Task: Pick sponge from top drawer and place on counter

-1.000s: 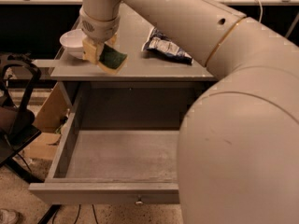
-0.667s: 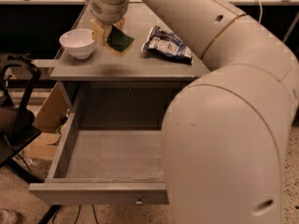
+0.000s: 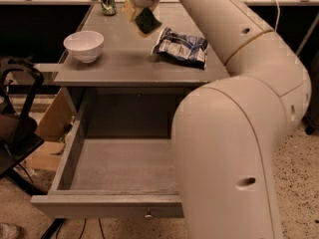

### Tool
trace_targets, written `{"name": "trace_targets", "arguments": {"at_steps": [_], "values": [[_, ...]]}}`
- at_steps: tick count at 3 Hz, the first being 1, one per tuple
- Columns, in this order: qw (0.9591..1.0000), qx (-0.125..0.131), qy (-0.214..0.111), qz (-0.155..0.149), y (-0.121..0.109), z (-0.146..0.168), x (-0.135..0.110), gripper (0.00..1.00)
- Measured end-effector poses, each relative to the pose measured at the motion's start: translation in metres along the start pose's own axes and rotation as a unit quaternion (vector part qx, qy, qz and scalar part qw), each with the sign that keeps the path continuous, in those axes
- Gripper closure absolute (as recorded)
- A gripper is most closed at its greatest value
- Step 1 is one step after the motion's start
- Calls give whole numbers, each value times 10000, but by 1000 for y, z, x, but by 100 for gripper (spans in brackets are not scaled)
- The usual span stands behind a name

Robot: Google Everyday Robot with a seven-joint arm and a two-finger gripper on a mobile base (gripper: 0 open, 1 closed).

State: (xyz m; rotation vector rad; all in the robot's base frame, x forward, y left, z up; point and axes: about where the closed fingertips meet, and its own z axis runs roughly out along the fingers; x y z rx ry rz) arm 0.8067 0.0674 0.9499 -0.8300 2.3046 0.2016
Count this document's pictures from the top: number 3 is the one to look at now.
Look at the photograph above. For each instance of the green yellow sponge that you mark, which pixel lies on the green yellow sponge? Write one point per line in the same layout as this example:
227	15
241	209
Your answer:
146	22

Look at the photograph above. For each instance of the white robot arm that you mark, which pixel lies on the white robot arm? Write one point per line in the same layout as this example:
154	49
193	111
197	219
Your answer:
224	133

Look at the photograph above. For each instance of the grey cabinet counter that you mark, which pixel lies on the grey cabinet counter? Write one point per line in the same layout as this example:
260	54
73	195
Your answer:
128	81

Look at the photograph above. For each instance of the grey open top drawer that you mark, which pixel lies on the grey open top drawer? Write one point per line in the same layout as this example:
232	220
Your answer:
114	169

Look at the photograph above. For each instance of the round metal drawer knob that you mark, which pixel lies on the round metal drawer knob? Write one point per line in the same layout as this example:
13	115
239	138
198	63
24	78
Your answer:
149	215

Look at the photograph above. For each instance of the blue white chip bag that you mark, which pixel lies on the blue white chip bag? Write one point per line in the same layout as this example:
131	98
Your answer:
187	49

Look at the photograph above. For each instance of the white ceramic bowl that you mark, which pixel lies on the white ceramic bowl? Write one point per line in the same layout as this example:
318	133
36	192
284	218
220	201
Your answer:
85	46

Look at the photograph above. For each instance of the brown cardboard box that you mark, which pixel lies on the brown cardboard box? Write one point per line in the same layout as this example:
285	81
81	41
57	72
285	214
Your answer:
53	127

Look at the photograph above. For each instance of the black chair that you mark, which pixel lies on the black chair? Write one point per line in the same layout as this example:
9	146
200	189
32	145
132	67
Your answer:
16	127

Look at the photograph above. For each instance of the white shoe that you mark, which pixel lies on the white shoe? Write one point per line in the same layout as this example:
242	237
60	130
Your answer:
9	231

